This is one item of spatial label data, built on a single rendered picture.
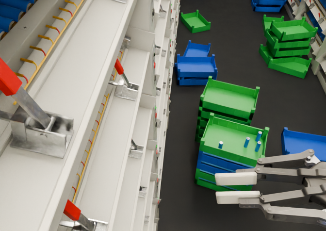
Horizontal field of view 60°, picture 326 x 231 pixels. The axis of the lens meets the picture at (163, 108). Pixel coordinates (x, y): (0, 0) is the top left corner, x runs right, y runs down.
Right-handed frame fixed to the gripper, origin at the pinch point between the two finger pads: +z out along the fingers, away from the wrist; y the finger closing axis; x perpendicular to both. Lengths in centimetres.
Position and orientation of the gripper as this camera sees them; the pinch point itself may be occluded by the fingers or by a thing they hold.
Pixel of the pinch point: (236, 188)
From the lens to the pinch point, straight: 52.0
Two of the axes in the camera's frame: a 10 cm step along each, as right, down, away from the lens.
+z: -9.7, 0.8, 2.1
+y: 0.9, -7.1, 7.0
